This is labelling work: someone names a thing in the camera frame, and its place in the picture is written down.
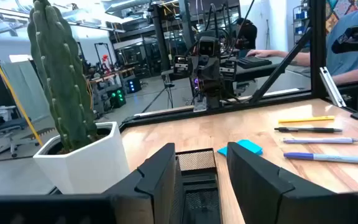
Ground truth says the blue cloth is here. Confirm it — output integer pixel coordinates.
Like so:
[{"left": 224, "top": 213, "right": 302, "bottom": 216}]
[{"left": 217, "top": 139, "right": 264, "bottom": 157}]

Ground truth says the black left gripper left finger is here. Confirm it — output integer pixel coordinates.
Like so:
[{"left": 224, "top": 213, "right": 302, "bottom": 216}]
[{"left": 103, "top": 142, "right": 185, "bottom": 224}]

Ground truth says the white angular plant pot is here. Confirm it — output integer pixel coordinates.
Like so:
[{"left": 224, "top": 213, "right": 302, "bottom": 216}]
[{"left": 32, "top": 121, "right": 131, "bottom": 195}]

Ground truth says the black pen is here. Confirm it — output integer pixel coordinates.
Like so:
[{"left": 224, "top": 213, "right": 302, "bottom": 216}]
[{"left": 273, "top": 126, "right": 343, "bottom": 134}]

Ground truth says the black keyboard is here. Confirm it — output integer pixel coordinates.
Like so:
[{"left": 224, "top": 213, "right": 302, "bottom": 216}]
[{"left": 237, "top": 56, "right": 273, "bottom": 70}]

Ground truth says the person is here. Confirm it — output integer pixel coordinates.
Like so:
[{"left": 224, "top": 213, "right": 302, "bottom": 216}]
[
  {"left": 233, "top": 17, "right": 258, "bottom": 50},
  {"left": 246, "top": 0, "right": 358, "bottom": 86}
]

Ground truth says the tall green cactus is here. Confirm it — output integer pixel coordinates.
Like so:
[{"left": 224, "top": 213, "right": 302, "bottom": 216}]
[{"left": 27, "top": 0, "right": 98, "bottom": 154}]

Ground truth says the yellow pencil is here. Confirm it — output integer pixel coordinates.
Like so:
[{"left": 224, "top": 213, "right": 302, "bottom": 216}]
[{"left": 278, "top": 115, "right": 336, "bottom": 124}]

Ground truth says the silver aluminium bar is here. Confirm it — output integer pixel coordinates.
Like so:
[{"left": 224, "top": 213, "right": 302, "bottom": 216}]
[{"left": 319, "top": 66, "right": 347, "bottom": 108}]

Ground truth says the yellow hanging cord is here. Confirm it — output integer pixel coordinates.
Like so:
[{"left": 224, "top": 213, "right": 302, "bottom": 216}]
[{"left": 0, "top": 33, "right": 44, "bottom": 147}]

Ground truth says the black mesh desk organizer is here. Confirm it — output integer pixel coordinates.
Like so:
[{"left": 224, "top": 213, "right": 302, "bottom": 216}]
[{"left": 174, "top": 147, "right": 222, "bottom": 224}]

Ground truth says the lilac pen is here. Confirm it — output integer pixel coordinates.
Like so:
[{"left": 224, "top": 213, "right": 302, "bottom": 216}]
[{"left": 280, "top": 137, "right": 358, "bottom": 145}]

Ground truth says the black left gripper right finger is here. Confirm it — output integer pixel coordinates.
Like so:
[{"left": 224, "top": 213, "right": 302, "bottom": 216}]
[{"left": 227, "top": 142, "right": 335, "bottom": 224}]

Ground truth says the white office chair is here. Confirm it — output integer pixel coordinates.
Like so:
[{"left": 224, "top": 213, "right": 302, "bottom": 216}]
[{"left": 0, "top": 105, "right": 40, "bottom": 158}]

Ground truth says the black metal table frame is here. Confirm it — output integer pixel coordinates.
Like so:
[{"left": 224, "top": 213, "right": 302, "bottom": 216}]
[{"left": 119, "top": 0, "right": 358, "bottom": 131}]

